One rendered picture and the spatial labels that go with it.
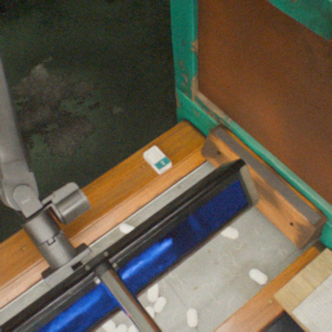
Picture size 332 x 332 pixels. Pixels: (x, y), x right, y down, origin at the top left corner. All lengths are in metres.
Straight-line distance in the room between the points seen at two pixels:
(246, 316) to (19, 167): 0.50
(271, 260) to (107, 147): 1.22
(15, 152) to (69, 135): 1.28
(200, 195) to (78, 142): 1.52
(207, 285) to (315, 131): 0.37
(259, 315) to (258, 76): 0.44
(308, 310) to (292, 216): 0.18
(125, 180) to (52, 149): 1.10
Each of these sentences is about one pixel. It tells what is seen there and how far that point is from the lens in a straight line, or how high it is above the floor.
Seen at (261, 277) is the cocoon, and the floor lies 0.76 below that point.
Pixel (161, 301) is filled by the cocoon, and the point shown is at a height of 0.76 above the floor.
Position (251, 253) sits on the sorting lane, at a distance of 0.98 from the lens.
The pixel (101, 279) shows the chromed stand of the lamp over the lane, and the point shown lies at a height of 1.12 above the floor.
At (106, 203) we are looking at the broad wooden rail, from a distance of 1.02.
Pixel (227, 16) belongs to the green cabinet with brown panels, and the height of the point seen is 1.12.
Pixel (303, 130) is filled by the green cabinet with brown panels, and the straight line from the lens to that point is 0.82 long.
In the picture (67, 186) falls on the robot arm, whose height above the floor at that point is 0.90.
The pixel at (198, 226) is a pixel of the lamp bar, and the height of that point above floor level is 1.08.
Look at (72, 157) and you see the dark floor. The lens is 2.05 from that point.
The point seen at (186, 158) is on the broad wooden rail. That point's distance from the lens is 1.06.
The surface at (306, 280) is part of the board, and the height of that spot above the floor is 0.78.
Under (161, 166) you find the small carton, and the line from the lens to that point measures 1.02.
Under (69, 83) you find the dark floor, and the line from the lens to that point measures 2.34.
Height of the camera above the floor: 1.64
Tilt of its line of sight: 57 degrees down
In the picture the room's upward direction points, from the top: 7 degrees counter-clockwise
